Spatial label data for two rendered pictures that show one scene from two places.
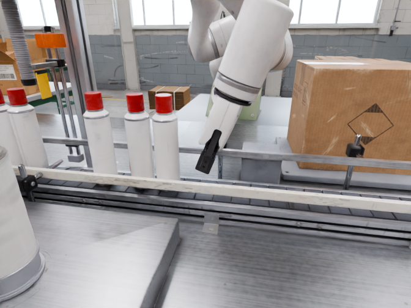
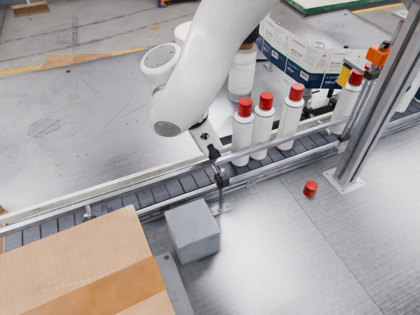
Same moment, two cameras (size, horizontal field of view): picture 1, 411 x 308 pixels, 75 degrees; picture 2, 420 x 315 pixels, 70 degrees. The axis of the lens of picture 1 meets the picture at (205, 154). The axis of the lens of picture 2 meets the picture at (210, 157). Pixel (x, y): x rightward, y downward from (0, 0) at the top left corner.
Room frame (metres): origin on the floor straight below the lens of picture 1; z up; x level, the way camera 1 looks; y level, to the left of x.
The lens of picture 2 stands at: (0.96, -0.31, 1.51)
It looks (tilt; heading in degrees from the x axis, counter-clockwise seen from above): 47 degrees down; 146
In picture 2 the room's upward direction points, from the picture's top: straight up
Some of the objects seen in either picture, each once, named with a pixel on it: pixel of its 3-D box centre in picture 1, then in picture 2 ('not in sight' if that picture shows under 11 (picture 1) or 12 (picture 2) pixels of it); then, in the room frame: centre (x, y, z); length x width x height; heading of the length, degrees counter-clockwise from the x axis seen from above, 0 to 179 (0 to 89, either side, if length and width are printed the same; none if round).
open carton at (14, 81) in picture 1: (13, 67); not in sight; (2.15, 1.47, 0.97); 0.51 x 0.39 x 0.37; 172
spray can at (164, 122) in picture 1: (166, 143); (242, 134); (0.52, 0.08, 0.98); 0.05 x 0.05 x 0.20
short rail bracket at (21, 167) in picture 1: (29, 189); (305, 115); (0.49, 0.38, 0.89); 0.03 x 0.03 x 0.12; 80
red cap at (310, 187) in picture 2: not in sight; (310, 188); (0.69, 0.20, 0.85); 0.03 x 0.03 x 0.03
